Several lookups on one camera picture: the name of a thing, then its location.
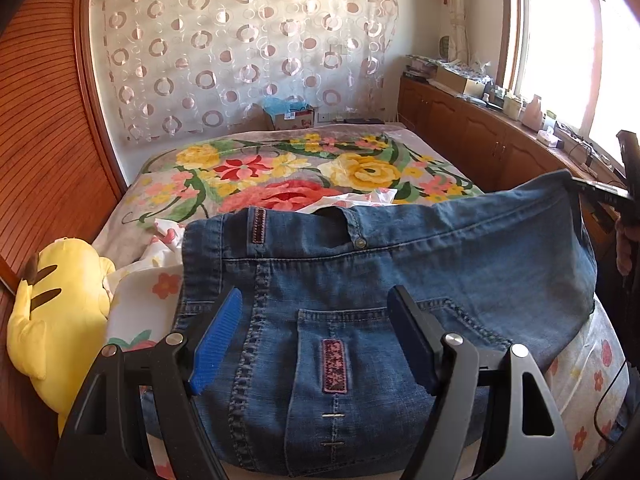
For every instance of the white small-flowered bed sheet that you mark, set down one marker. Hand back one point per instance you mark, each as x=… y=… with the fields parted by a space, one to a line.
x=145 y=290

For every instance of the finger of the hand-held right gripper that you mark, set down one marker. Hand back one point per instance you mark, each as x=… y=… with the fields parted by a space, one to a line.
x=600 y=191
x=630 y=155

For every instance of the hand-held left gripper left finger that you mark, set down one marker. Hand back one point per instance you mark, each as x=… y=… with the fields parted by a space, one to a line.
x=217 y=340

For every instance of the blue plastic bag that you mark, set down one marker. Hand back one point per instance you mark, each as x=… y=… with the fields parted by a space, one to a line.
x=282 y=105

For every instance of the yellow plush toy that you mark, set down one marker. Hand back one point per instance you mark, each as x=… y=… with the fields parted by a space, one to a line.
x=55 y=320

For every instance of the white tissue box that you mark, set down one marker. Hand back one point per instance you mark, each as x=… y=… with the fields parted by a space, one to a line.
x=547 y=137

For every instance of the large-flowered blanket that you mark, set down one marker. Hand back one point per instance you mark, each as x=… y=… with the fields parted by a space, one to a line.
x=280 y=170

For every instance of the blue denim pants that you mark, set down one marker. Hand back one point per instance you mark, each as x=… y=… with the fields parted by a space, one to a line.
x=350 y=270

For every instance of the long wooden cabinet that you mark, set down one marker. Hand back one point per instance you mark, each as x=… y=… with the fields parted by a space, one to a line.
x=450 y=120

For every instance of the wooden slatted wardrobe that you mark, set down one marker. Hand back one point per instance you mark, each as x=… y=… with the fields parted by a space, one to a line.
x=45 y=135

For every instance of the person's right hand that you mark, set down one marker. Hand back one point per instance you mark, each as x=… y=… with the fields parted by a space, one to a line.
x=629 y=247

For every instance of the sheer circle-patterned curtain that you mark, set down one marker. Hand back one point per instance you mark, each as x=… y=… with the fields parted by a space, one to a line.
x=225 y=50

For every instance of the beige cardboard box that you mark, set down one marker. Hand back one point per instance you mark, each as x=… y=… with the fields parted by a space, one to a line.
x=455 y=80

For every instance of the small cardboard box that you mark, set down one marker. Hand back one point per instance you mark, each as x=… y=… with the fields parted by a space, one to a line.
x=297 y=120

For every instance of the wood-framed window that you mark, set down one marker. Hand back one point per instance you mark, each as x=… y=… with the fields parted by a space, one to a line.
x=560 y=50

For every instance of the stack of books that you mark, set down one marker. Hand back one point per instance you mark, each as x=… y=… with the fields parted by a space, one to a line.
x=417 y=67

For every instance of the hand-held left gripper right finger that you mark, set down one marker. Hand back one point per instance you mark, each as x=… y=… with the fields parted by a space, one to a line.
x=410 y=340

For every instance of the pale floral window curtain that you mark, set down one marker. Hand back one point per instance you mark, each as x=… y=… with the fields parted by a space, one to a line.
x=460 y=10

